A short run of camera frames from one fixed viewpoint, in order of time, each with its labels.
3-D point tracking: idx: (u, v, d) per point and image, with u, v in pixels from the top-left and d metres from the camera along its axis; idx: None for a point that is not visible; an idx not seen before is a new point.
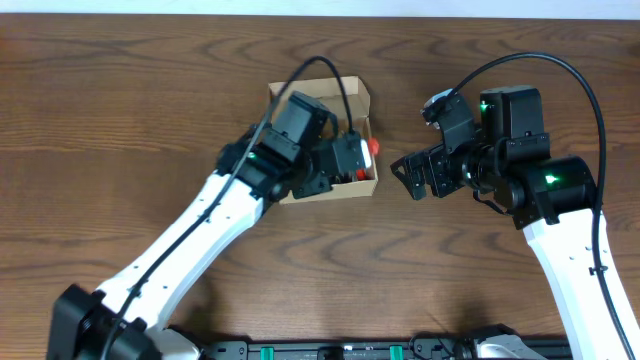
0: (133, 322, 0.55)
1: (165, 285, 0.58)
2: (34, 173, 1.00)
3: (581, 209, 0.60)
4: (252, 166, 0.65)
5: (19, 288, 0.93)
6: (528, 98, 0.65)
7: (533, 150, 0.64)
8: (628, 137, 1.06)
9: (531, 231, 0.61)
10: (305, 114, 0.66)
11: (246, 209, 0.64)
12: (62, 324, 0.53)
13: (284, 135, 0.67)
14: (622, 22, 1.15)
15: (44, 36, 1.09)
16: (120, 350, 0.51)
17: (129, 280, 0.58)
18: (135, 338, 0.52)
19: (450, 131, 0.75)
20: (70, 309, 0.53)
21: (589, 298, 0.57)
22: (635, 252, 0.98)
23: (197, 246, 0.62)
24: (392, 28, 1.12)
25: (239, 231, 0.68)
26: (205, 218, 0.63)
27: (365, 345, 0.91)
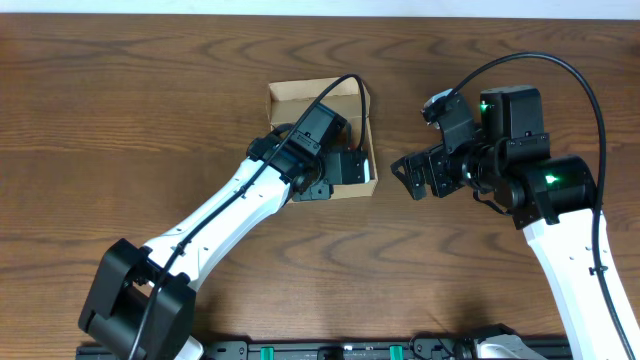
0: (178, 275, 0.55)
1: (205, 247, 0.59)
2: (34, 172, 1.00)
3: (581, 208, 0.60)
4: (280, 158, 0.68)
5: (19, 288, 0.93)
6: (531, 99, 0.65)
7: (533, 152, 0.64)
8: (628, 137, 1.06)
9: (531, 231, 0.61)
10: (327, 119, 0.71)
11: (278, 190, 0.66)
12: (105, 279, 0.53)
13: (307, 135, 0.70)
14: (622, 22, 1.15)
15: (44, 36, 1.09)
16: (162, 304, 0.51)
17: (174, 240, 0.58)
18: (177, 292, 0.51)
19: (451, 131, 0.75)
20: (115, 263, 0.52)
21: (589, 298, 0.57)
22: (635, 252, 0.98)
23: (234, 221, 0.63)
24: (392, 28, 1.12)
25: (264, 214, 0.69)
26: (241, 194, 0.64)
27: (365, 345, 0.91)
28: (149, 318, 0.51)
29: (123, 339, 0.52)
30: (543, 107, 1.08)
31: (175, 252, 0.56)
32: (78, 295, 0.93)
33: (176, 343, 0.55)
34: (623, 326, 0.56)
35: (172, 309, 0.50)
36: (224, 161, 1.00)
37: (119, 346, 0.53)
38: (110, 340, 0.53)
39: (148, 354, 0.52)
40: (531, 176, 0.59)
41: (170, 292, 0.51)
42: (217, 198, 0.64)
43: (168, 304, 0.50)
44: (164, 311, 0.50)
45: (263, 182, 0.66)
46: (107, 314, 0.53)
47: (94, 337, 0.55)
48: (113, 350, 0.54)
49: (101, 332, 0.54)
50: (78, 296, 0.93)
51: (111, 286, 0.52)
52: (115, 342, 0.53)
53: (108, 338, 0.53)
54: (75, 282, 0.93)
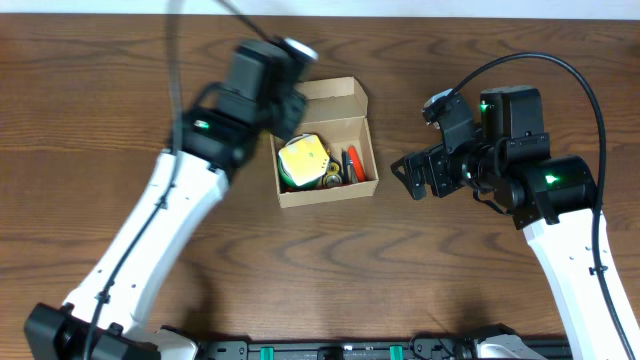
0: (109, 326, 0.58)
1: (134, 284, 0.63)
2: (34, 172, 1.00)
3: (581, 208, 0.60)
4: (204, 133, 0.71)
5: (18, 288, 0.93)
6: (531, 99, 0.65)
7: (534, 151, 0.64)
8: (628, 137, 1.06)
9: (531, 231, 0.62)
10: (252, 68, 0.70)
11: (205, 188, 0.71)
12: (38, 345, 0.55)
13: (238, 92, 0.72)
14: (622, 22, 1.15)
15: (44, 36, 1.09)
16: (99, 358, 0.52)
17: (98, 283, 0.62)
18: (110, 345, 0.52)
19: (451, 131, 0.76)
20: (39, 330, 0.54)
21: (589, 298, 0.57)
22: (635, 252, 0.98)
23: (160, 229, 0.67)
24: (392, 28, 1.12)
25: (203, 206, 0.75)
26: (161, 206, 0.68)
27: (365, 345, 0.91)
28: None
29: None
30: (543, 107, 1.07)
31: (99, 301, 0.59)
32: None
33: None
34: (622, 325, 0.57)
35: None
36: None
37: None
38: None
39: None
40: (531, 177, 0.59)
41: (101, 345, 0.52)
42: (142, 215, 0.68)
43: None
44: None
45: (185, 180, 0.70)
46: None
47: None
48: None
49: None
50: None
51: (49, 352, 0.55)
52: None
53: None
54: (75, 282, 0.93)
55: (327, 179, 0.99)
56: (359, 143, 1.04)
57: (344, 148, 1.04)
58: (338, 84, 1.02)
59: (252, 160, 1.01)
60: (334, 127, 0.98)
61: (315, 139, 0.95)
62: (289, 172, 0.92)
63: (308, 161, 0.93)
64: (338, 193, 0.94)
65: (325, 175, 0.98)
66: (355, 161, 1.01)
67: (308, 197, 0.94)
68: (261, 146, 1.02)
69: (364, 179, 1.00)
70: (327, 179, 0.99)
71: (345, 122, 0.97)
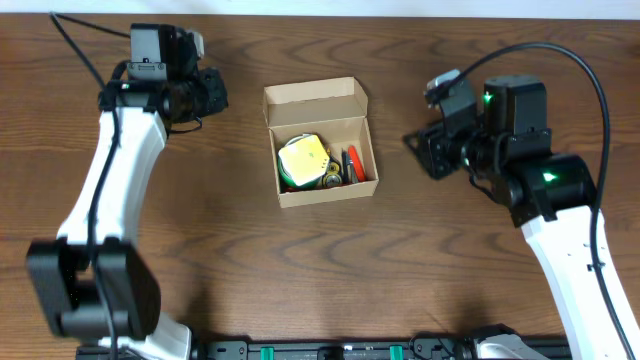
0: (106, 240, 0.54)
1: (112, 203, 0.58)
2: (34, 172, 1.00)
3: (580, 205, 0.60)
4: (131, 91, 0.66)
5: (19, 288, 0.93)
6: (537, 95, 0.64)
7: (534, 149, 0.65)
8: (629, 137, 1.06)
9: (530, 228, 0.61)
10: (153, 33, 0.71)
11: (149, 124, 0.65)
12: (41, 282, 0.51)
13: (146, 60, 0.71)
14: (623, 22, 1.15)
15: (45, 36, 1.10)
16: (105, 267, 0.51)
17: (78, 216, 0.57)
18: (114, 250, 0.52)
19: (454, 114, 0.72)
20: (37, 264, 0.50)
21: (588, 295, 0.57)
22: (636, 252, 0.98)
23: (121, 164, 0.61)
24: (392, 28, 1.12)
25: (155, 148, 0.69)
26: (118, 146, 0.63)
27: (365, 345, 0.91)
28: (106, 281, 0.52)
29: (94, 321, 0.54)
30: None
31: (89, 223, 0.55)
32: None
33: (148, 294, 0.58)
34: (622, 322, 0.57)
35: (118, 264, 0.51)
36: (224, 161, 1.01)
37: (96, 330, 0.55)
38: (85, 330, 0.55)
39: (129, 310, 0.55)
40: (531, 178, 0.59)
41: (106, 253, 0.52)
42: (95, 160, 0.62)
43: (113, 264, 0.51)
44: (113, 269, 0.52)
45: (131, 123, 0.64)
46: (67, 308, 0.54)
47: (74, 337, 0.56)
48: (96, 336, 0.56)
49: (74, 329, 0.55)
50: None
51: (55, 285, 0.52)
52: (91, 329, 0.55)
53: (86, 328, 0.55)
54: None
55: (327, 180, 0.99)
56: (359, 143, 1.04)
57: (344, 148, 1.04)
58: (340, 85, 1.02)
59: (252, 160, 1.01)
60: (334, 126, 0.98)
61: (315, 139, 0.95)
62: (289, 173, 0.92)
63: (309, 161, 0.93)
64: (337, 193, 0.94)
65: (325, 175, 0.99)
66: (355, 161, 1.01)
67: (307, 197, 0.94)
68: (261, 146, 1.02)
69: (364, 179, 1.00)
70: (327, 179, 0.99)
71: (344, 121, 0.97)
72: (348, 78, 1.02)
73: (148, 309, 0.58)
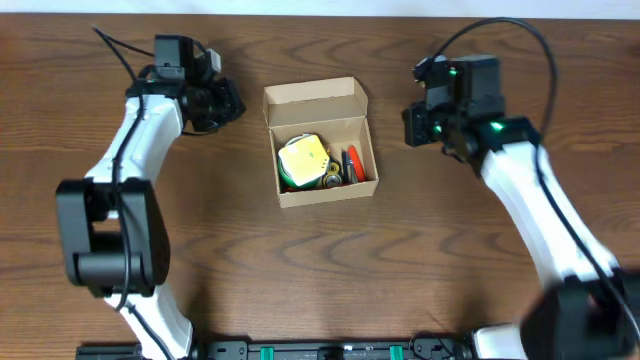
0: (127, 181, 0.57)
1: (136, 154, 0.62)
2: (34, 172, 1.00)
3: (523, 145, 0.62)
4: (154, 86, 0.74)
5: (19, 288, 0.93)
6: (490, 65, 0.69)
7: (491, 113, 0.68)
8: (629, 137, 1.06)
9: (487, 171, 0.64)
10: (174, 42, 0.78)
11: (169, 105, 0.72)
12: (67, 217, 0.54)
13: (167, 65, 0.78)
14: (623, 22, 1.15)
15: (45, 36, 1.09)
16: (128, 201, 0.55)
17: (104, 163, 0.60)
18: (136, 185, 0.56)
19: (433, 89, 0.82)
20: (67, 196, 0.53)
21: (539, 209, 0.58)
22: (635, 252, 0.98)
23: (145, 130, 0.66)
24: (392, 28, 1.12)
25: (171, 132, 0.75)
26: (141, 117, 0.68)
27: (365, 345, 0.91)
28: (127, 218, 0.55)
29: (111, 262, 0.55)
30: (543, 107, 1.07)
31: (114, 167, 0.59)
32: (78, 295, 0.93)
33: (161, 243, 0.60)
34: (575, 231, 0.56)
35: (140, 197, 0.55)
36: (223, 161, 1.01)
37: (111, 273, 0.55)
38: (100, 274, 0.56)
39: (144, 256, 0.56)
40: (484, 133, 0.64)
41: (128, 187, 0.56)
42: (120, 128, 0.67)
43: (136, 199, 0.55)
44: (135, 204, 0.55)
45: (156, 104, 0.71)
46: (87, 248, 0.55)
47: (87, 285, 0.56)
48: (110, 283, 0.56)
49: (90, 272, 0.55)
50: (78, 296, 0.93)
51: (79, 219, 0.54)
52: (107, 271, 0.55)
53: (101, 275, 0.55)
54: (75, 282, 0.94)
55: (327, 180, 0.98)
56: (358, 143, 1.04)
57: (343, 148, 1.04)
58: (340, 85, 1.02)
59: (252, 159, 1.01)
60: (334, 126, 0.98)
61: (315, 139, 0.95)
62: (290, 173, 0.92)
63: (309, 161, 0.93)
64: (337, 193, 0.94)
65: (325, 175, 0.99)
66: (355, 161, 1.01)
67: (307, 197, 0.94)
68: (261, 146, 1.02)
69: (364, 179, 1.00)
70: (327, 179, 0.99)
71: (345, 121, 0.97)
72: (348, 78, 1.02)
73: (161, 260, 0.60)
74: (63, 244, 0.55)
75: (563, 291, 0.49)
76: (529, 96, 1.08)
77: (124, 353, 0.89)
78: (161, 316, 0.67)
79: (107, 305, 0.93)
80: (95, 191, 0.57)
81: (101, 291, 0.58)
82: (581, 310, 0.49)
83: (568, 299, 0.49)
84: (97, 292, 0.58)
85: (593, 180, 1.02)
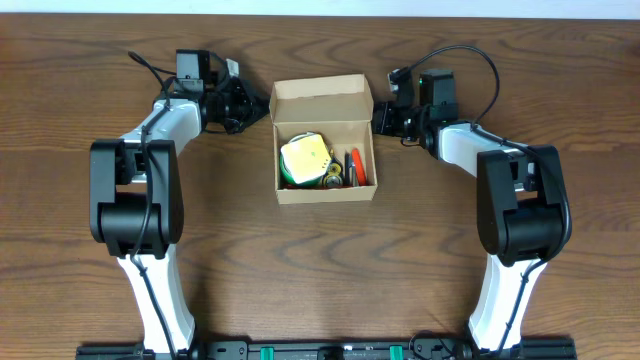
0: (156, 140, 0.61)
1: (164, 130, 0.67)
2: (33, 172, 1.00)
3: (464, 125, 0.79)
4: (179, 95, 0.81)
5: (19, 288, 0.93)
6: (448, 77, 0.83)
7: (446, 115, 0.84)
8: (628, 137, 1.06)
9: (441, 148, 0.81)
10: (193, 56, 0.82)
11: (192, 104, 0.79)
12: (97, 174, 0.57)
13: (187, 78, 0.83)
14: (623, 21, 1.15)
15: (44, 36, 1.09)
16: (154, 157, 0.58)
17: (135, 131, 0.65)
18: (161, 144, 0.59)
19: (404, 96, 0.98)
20: (100, 150, 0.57)
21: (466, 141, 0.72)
22: (634, 252, 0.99)
23: (171, 117, 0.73)
24: (392, 28, 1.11)
25: (193, 127, 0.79)
26: (168, 108, 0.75)
27: (365, 345, 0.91)
28: (151, 172, 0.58)
29: (128, 217, 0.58)
30: (543, 108, 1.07)
31: (144, 131, 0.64)
32: (79, 295, 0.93)
33: (179, 206, 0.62)
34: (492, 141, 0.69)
35: (165, 153, 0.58)
36: (224, 162, 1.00)
37: (129, 227, 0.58)
38: (118, 227, 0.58)
39: (158, 208, 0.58)
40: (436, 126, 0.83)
41: (156, 146, 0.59)
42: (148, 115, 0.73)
43: (162, 155, 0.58)
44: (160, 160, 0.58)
45: (180, 104, 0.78)
46: (113, 201, 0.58)
47: (105, 237, 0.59)
48: (126, 235, 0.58)
49: (108, 223, 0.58)
50: (79, 296, 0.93)
51: (109, 174, 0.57)
52: (126, 225, 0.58)
53: (118, 226, 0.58)
54: (75, 282, 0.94)
55: (328, 180, 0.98)
56: (362, 146, 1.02)
57: (347, 150, 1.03)
58: (349, 86, 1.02)
59: (252, 160, 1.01)
60: (336, 128, 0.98)
61: (319, 138, 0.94)
62: (289, 169, 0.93)
63: (309, 160, 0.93)
64: (337, 194, 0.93)
65: (325, 175, 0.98)
66: (358, 164, 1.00)
67: (304, 197, 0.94)
68: (262, 146, 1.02)
69: (364, 182, 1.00)
70: (327, 180, 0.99)
71: (347, 124, 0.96)
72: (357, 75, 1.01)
73: (177, 223, 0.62)
74: (91, 197, 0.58)
75: (491, 156, 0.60)
76: (529, 96, 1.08)
77: (124, 353, 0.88)
78: (167, 282, 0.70)
79: (107, 305, 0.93)
80: (124, 152, 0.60)
81: (118, 248, 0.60)
82: (507, 172, 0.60)
83: (496, 162, 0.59)
84: (114, 249, 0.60)
85: (593, 181, 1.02)
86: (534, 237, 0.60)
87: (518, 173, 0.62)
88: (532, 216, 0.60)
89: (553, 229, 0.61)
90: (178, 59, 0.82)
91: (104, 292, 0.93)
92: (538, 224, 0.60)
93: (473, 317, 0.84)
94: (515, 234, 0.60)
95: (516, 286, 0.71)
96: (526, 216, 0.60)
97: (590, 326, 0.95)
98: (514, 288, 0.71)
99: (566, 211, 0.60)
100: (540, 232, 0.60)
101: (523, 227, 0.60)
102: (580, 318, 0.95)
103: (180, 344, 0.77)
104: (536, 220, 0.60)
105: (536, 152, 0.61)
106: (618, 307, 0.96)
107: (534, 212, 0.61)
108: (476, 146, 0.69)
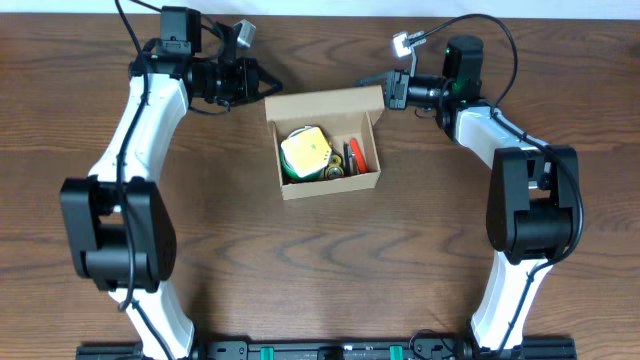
0: (133, 179, 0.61)
1: (142, 150, 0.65)
2: (33, 172, 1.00)
3: (483, 107, 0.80)
4: (160, 59, 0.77)
5: (19, 288, 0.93)
6: (476, 56, 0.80)
7: (465, 95, 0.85)
8: (629, 137, 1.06)
9: (459, 134, 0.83)
10: (181, 15, 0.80)
11: (173, 88, 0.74)
12: (74, 218, 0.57)
13: (173, 39, 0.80)
14: (622, 22, 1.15)
15: (44, 36, 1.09)
16: (132, 202, 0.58)
17: (109, 159, 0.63)
18: (140, 189, 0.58)
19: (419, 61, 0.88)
20: (71, 197, 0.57)
21: (488, 127, 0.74)
22: (635, 252, 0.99)
23: (149, 116, 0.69)
24: (394, 29, 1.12)
25: (177, 115, 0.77)
26: (145, 102, 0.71)
27: (365, 345, 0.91)
28: (131, 217, 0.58)
29: (122, 252, 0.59)
30: (543, 107, 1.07)
31: (118, 164, 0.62)
32: (79, 295, 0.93)
33: (166, 241, 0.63)
34: (516, 131, 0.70)
35: (144, 201, 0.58)
36: (223, 162, 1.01)
37: (118, 267, 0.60)
38: (106, 267, 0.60)
39: (144, 251, 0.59)
40: (455, 106, 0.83)
41: (133, 190, 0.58)
42: (125, 112, 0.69)
43: (140, 202, 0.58)
44: (139, 206, 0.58)
45: (159, 89, 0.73)
46: (95, 247, 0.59)
47: (92, 275, 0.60)
48: (115, 274, 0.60)
49: (96, 262, 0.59)
50: (79, 296, 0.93)
51: (85, 224, 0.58)
52: (118, 264, 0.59)
53: (105, 266, 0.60)
54: (75, 283, 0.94)
55: (329, 171, 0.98)
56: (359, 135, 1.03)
57: (345, 140, 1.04)
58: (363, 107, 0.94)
59: (252, 159, 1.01)
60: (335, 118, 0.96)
61: (317, 131, 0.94)
62: (292, 165, 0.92)
63: (310, 153, 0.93)
64: (341, 183, 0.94)
65: (326, 167, 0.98)
66: (357, 154, 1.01)
67: (309, 188, 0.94)
68: (263, 145, 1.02)
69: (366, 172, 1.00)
70: (329, 171, 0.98)
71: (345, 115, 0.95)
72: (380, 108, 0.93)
73: (166, 258, 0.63)
74: (71, 243, 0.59)
75: (508, 157, 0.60)
76: (529, 96, 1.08)
77: (124, 353, 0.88)
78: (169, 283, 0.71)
79: (107, 305, 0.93)
80: (100, 190, 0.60)
81: (107, 285, 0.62)
82: (521, 174, 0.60)
83: (510, 161, 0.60)
84: (104, 286, 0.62)
85: (593, 180, 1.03)
86: (543, 236, 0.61)
87: (534, 170, 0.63)
88: (540, 215, 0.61)
89: (562, 229, 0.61)
90: (164, 17, 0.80)
91: (104, 291, 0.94)
92: (547, 224, 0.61)
93: (474, 316, 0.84)
94: (524, 231, 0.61)
95: (522, 287, 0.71)
96: (535, 216, 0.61)
97: (591, 326, 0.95)
98: (518, 287, 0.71)
99: (579, 214, 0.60)
100: (548, 232, 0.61)
101: (532, 226, 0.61)
102: (580, 318, 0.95)
103: (178, 353, 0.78)
104: (544, 220, 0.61)
105: (556, 153, 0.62)
106: (618, 307, 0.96)
107: (544, 211, 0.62)
108: (495, 140, 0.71)
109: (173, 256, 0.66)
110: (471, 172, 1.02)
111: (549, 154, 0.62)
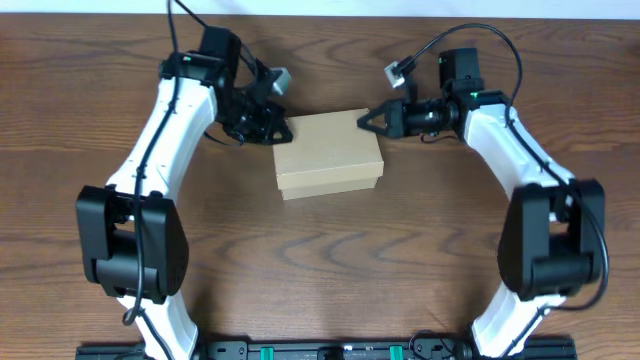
0: (150, 195, 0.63)
1: (162, 164, 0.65)
2: (33, 172, 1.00)
3: (495, 104, 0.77)
4: (193, 62, 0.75)
5: (18, 288, 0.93)
6: (469, 54, 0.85)
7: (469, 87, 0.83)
8: (629, 136, 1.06)
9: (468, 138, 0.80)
10: (223, 33, 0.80)
11: (202, 97, 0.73)
12: (87, 224, 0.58)
13: (211, 52, 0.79)
14: (622, 22, 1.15)
15: (45, 36, 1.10)
16: (147, 218, 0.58)
17: (129, 170, 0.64)
18: (156, 205, 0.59)
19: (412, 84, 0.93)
20: (86, 205, 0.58)
21: (505, 139, 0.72)
22: (635, 252, 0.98)
23: (173, 128, 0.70)
24: (393, 28, 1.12)
25: (203, 124, 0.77)
26: (172, 110, 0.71)
27: (365, 345, 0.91)
28: (147, 233, 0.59)
29: (131, 265, 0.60)
30: (543, 107, 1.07)
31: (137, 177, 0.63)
32: (79, 295, 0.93)
33: (179, 257, 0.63)
34: (539, 154, 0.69)
35: (159, 219, 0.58)
36: (225, 162, 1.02)
37: (128, 277, 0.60)
38: (115, 275, 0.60)
39: (156, 264, 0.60)
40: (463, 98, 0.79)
41: (151, 206, 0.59)
42: (152, 120, 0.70)
43: (155, 219, 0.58)
44: (153, 223, 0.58)
45: (186, 96, 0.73)
46: (106, 255, 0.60)
47: (102, 282, 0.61)
48: (124, 283, 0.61)
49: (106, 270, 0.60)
50: (79, 295, 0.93)
51: (97, 234, 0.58)
52: (128, 274, 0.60)
53: (115, 275, 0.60)
54: (75, 282, 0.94)
55: None
56: None
57: None
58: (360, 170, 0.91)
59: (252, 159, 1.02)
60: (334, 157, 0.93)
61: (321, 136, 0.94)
62: None
63: None
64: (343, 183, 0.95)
65: None
66: None
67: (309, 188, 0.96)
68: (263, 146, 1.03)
69: None
70: None
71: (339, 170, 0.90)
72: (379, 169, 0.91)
73: (176, 275, 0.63)
74: (84, 251, 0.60)
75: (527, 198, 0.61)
76: (530, 96, 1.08)
77: (123, 353, 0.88)
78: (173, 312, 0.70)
79: (107, 305, 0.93)
80: (116, 199, 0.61)
81: (115, 291, 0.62)
82: (541, 211, 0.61)
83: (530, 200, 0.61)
84: (112, 292, 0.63)
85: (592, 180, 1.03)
86: (559, 278, 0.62)
87: (555, 205, 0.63)
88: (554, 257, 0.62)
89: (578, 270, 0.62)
90: (207, 32, 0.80)
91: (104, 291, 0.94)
92: (563, 266, 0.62)
93: (478, 321, 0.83)
94: (540, 273, 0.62)
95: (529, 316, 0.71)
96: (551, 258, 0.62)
97: (590, 326, 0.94)
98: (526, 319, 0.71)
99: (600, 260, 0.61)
100: (566, 275, 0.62)
101: (548, 265, 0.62)
102: (580, 318, 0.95)
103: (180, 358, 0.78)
104: (563, 264, 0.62)
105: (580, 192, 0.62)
106: (618, 306, 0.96)
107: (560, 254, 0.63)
108: (514, 157, 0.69)
109: (183, 272, 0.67)
110: (471, 173, 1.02)
111: (568, 190, 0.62)
